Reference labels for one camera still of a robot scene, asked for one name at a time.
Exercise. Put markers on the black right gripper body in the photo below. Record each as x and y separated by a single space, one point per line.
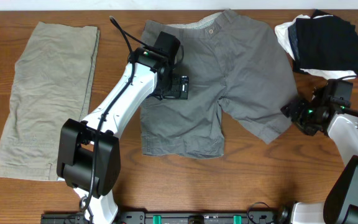
304 116

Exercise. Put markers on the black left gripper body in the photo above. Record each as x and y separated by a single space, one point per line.
171 87

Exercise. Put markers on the grey shorts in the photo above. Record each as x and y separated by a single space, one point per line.
235 65

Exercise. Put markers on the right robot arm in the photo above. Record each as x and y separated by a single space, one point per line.
340 123

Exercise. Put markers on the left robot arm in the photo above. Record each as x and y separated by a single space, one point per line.
89 158

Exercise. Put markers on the black garment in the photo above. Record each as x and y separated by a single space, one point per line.
324 42

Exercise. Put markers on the white garment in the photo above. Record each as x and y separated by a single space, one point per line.
281 31

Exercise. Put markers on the khaki folded shorts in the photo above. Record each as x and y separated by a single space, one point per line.
52 83

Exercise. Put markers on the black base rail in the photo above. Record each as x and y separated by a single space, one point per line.
257 213

